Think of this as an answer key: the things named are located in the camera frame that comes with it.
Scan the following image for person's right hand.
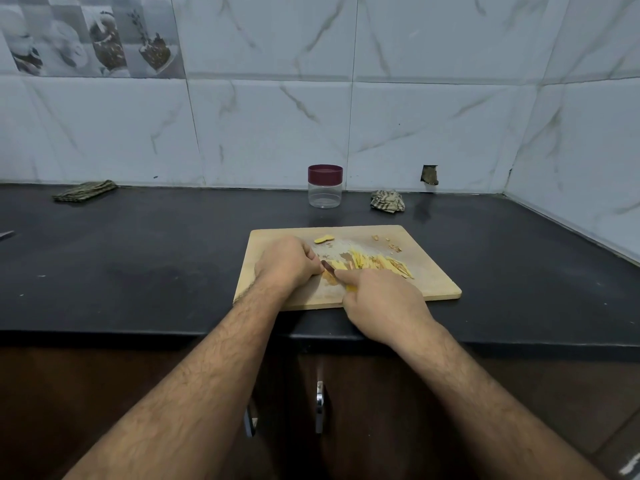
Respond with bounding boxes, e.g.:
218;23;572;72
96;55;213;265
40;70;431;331
332;267;439;348

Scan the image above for person's left hand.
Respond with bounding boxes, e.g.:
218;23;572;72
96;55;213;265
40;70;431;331
253;235;326;298

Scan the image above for pile of ginger strips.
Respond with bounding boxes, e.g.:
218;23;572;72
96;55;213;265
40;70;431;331
322;251;415;286

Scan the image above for wooden cutting board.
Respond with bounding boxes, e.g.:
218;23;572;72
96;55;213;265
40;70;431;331
233;225;463;313

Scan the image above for clear jar maroon lid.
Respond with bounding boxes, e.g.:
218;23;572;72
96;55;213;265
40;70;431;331
307;163;344;210

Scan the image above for person's right forearm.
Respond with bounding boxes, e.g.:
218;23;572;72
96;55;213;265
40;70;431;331
404;323;607;480

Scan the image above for person's left forearm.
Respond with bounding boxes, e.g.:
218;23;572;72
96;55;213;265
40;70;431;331
64;281;281;480

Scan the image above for small ginger peel scraps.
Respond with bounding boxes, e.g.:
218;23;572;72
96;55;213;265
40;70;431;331
371;233;403;254

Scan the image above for black countertop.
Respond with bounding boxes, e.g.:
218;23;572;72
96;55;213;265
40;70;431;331
0;183;640;349

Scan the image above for crumpled patterned cloth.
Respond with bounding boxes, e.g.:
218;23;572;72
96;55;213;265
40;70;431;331
369;189;407;215

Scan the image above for folded green cloth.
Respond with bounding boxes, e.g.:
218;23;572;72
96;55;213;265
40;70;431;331
53;179;119;204

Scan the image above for brown wooden cabinet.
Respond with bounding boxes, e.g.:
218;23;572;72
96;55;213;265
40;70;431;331
0;339;640;480

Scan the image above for decorative picture tiles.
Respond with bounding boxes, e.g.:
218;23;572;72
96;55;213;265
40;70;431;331
0;0;186;80

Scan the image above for metal cabinet handle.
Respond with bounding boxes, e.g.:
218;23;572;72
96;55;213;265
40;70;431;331
243;399;259;439
314;381;329;436

